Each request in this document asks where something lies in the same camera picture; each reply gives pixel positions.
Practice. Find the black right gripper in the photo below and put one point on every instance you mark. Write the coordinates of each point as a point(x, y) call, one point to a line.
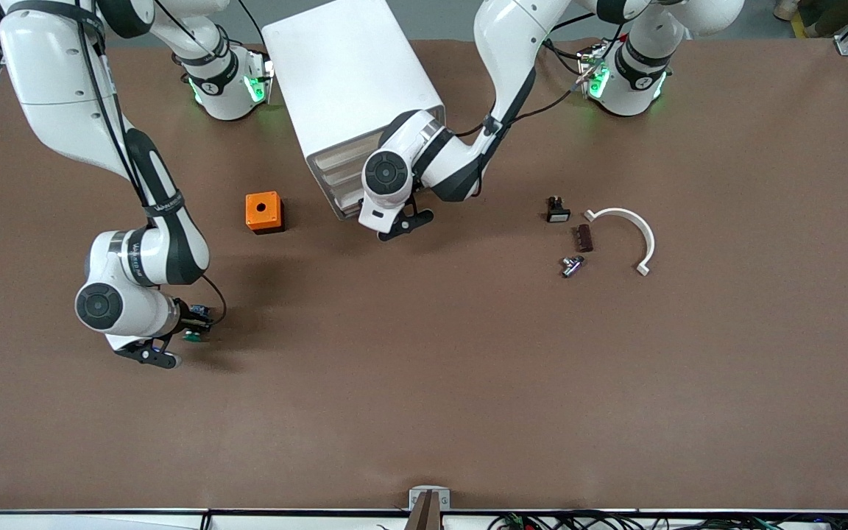
point(190, 317)

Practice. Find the green cap push button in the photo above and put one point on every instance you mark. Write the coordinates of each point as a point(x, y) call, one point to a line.
point(192, 336)

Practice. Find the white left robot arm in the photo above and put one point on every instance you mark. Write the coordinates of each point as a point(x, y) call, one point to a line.
point(387, 177)

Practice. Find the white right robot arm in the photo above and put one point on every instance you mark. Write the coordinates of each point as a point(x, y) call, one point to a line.
point(56, 73)

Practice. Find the orange push button box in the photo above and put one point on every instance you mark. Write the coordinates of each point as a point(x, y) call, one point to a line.
point(262, 211)

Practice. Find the black square white-face button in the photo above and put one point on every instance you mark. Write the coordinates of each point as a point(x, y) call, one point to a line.
point(558, 213)

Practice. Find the brown table mat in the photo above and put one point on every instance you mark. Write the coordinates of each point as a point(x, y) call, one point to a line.
point(424, 383)

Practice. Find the chrome valve fitting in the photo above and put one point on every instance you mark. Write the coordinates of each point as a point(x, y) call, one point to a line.
point(572, 266)

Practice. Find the dark brown terminal block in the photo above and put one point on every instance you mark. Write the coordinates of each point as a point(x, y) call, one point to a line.
point(584, 238)

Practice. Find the white semicircular pipe clamp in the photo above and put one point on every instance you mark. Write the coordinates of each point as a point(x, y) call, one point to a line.
point(650, 241)

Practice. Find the beige background object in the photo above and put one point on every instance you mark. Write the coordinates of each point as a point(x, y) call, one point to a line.
point(786, 9)

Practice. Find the dark brown background object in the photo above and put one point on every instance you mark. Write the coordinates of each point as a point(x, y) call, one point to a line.
point(829, 18)

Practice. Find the white table edge rail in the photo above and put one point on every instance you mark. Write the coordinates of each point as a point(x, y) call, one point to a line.
point(100, 521)

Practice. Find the brown wedge post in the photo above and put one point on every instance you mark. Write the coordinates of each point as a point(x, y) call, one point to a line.
point(428, 515)

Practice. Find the grey metal bracket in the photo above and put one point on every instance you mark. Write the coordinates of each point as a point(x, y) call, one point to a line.
point(444, 502)

